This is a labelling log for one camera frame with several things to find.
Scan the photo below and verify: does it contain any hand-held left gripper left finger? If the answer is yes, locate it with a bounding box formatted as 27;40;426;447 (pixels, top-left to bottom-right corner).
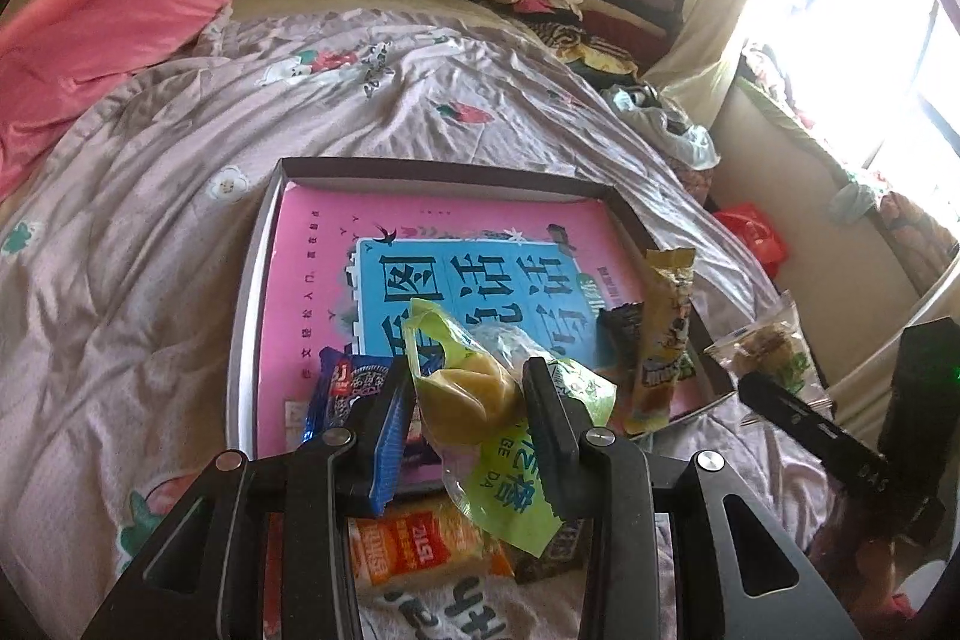
82;359;417;640

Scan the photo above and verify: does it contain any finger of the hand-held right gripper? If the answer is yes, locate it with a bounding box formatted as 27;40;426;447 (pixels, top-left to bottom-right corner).
739;372;901;498

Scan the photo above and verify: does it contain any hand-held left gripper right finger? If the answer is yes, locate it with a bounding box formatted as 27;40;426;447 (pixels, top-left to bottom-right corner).
521;356;863;640

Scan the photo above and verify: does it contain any blue cookie packet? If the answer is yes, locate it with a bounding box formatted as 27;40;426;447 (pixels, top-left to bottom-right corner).
300;347;445;485

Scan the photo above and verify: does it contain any bright green pastry packet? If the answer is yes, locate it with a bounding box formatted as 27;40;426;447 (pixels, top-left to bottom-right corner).
403;299;620;555

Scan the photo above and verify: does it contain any clear green-print pastry packet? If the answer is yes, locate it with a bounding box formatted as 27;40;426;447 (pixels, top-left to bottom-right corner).
703;291;830;405

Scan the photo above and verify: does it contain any orange and yellow cracker packet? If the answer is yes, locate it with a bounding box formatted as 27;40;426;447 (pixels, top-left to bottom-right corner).
349;497;515;590

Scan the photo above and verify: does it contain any dark patterned snack packet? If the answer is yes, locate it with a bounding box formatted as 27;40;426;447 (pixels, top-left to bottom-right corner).
517;520;593;585

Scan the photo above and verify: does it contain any tall yellow snack packet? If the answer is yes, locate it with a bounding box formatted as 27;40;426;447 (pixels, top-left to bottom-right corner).
626;248;698;435

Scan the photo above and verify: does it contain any person's right hand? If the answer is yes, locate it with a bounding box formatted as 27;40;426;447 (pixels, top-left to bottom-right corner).
814;497;923;626

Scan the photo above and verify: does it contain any pink and blue book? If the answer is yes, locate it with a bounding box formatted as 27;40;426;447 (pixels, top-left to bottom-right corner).
255;179;713;485

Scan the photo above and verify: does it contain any red plastic bag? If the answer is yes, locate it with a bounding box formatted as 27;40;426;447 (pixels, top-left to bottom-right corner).
712;203;788;278

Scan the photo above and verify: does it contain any grey crumpled cloth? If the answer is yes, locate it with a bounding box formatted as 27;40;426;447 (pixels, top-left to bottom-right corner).
829;175;893;226

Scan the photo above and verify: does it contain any printed strawberry blanket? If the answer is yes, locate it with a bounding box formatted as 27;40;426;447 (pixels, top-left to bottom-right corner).
0;0;833;640

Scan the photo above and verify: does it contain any white plastic bag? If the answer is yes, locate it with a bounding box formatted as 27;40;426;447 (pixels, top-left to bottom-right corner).
604;81;721;170

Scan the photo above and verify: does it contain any pink quilt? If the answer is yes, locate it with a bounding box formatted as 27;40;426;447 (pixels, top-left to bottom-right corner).
0;0;241;200

